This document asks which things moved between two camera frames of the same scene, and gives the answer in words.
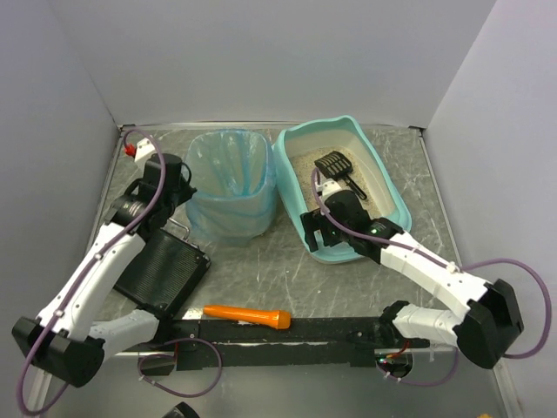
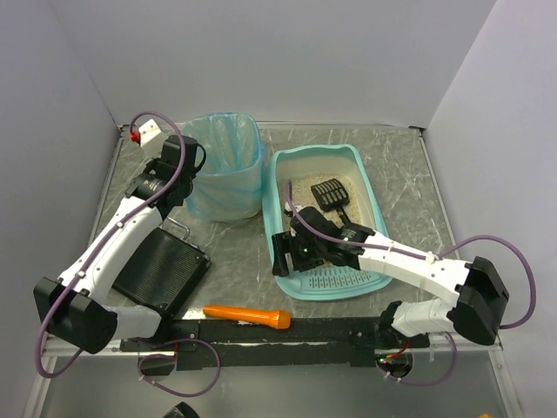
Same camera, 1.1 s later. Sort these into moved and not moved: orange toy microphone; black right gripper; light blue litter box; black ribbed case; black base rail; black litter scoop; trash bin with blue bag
Moved: light blue litter box; trash bin with blue bag; black right gripper; black litter scoop
Not moved: black ribbed case; black base rail; orange toy microphone
